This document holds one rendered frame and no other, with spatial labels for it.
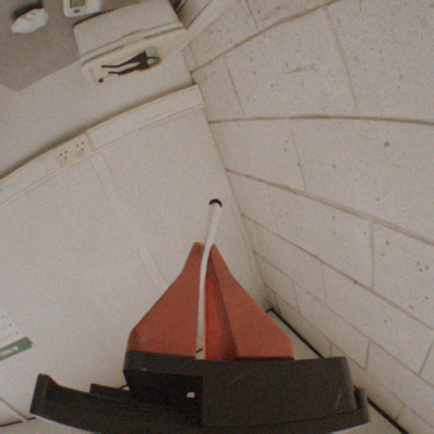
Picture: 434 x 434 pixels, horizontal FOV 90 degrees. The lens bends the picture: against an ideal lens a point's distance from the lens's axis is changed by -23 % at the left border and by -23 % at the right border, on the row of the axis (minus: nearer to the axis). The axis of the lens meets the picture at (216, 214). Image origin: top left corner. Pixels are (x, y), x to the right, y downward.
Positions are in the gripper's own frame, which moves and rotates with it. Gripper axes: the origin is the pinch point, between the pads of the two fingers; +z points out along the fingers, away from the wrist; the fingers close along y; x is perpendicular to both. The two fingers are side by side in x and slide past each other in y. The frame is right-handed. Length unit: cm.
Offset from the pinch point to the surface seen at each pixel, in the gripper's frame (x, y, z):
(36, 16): -12, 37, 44
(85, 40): -5, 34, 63
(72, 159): 40, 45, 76
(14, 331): 115, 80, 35
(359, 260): 31, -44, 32
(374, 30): -17.9, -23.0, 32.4
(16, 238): 70, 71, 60
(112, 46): -3, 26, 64
